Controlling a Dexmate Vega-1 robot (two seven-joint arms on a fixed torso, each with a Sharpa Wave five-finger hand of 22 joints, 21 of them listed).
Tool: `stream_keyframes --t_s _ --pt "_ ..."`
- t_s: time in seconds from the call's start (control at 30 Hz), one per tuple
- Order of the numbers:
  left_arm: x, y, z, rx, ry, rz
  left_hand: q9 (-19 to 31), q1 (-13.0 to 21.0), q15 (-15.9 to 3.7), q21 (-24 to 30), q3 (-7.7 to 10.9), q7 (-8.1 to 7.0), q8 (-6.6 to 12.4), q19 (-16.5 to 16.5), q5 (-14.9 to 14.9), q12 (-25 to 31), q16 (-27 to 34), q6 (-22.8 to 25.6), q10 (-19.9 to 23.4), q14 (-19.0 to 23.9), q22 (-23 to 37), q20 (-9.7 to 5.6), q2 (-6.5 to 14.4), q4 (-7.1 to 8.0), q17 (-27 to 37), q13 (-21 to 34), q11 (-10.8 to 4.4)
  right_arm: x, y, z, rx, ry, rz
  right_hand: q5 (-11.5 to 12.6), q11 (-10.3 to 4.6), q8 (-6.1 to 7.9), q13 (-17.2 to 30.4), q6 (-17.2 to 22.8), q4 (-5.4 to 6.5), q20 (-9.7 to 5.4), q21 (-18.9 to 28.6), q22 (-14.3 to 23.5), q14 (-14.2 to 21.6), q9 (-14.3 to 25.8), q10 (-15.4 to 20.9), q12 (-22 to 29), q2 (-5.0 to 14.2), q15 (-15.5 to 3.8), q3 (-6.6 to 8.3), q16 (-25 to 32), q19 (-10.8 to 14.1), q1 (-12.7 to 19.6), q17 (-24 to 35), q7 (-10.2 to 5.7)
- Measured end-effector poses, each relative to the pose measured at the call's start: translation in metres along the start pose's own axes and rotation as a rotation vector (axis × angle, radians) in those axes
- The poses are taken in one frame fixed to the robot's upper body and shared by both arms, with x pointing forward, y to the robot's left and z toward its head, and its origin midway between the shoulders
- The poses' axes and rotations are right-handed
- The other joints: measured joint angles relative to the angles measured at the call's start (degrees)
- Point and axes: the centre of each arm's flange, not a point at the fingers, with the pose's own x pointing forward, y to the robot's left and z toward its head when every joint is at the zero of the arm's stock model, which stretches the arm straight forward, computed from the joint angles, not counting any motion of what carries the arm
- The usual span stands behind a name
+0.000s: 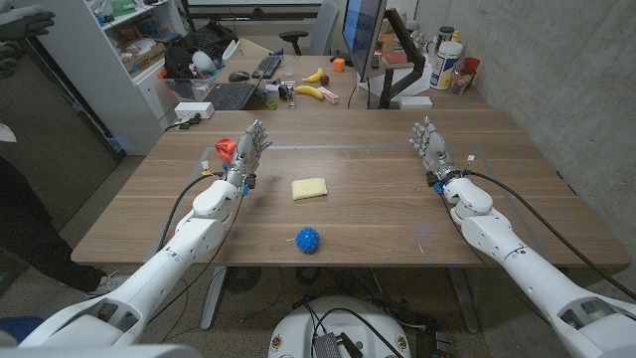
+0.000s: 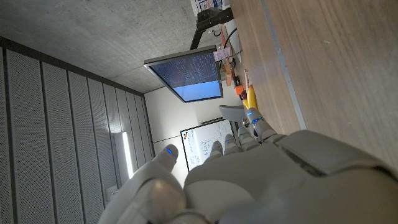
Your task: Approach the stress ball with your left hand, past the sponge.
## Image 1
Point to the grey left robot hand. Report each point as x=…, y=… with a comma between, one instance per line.
x=247, y=151

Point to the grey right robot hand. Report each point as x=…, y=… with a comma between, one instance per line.
x=436, y=151

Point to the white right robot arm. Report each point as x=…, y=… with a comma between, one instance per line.
x=526, y=268

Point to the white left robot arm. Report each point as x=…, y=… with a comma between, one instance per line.
x=164, y=268

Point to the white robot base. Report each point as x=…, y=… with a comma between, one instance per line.
x=298, y=333

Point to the yellow sponge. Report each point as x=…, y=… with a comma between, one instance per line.
x=309, y=188

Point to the blue spiky stress ball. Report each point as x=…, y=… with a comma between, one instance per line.
x=308, y=240

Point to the small green cup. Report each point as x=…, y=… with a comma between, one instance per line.
x=271, y=105

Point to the white flat box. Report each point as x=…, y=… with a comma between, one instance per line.
x=415, y=103

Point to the black keyboard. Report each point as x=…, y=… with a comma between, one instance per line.
x=267, y=65
x=231, y=96

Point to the white power strip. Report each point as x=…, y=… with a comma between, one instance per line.
x=194, y=110

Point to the small black clip gadget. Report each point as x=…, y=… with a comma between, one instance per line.
x=285, y=92

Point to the clear glass cup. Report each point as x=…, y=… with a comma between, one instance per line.
x=461, y=82

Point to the black computer mouse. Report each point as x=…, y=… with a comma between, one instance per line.
x=239, y=76

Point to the white wipes canister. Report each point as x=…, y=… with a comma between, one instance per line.
x=444, y=67

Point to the clear plastic bin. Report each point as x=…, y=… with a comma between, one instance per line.
x=186, y=89

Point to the long yellow banana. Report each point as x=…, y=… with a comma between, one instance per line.
x=309, y=91

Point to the red cup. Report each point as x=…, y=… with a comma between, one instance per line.
x=472, y=64

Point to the red white toothpaste box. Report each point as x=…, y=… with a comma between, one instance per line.
x=328, y=95

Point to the small curved yellow banana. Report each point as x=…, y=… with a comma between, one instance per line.
x=315, y=77

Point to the dark red plum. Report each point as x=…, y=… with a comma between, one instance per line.
x=324, y=79

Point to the black bag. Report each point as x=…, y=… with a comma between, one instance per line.
x=208, y=42

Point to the dark lidded jar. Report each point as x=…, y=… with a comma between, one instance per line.
x=445, y=35

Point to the orange cube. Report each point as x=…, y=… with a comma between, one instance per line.
x=339, y=65

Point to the round black floor fan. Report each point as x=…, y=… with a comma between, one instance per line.
x=242, y=279

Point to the cardboard box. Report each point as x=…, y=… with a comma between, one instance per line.
x=146, y=58

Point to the black computer monitor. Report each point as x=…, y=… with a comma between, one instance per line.
x=363, y=35

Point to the grey office chair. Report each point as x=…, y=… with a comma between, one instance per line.
x=323, y=27

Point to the grey table leg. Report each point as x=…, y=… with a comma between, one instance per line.
x=213, y=298
x=464, y=301

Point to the white shelf cabinet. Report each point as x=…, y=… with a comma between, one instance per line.
x=94, y=74

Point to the white shoe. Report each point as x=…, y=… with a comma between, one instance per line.
x=107, y=286

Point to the person in dark clothes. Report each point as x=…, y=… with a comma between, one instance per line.
x=30, y=238

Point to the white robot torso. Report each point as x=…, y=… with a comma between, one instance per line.
x=99, y=353

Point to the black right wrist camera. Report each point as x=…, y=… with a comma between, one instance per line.
x=431, y=179

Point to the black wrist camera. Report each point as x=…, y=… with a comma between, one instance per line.
x=431, y=179
x=251, y=181

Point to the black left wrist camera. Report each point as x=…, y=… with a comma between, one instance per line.
x=251, y=181

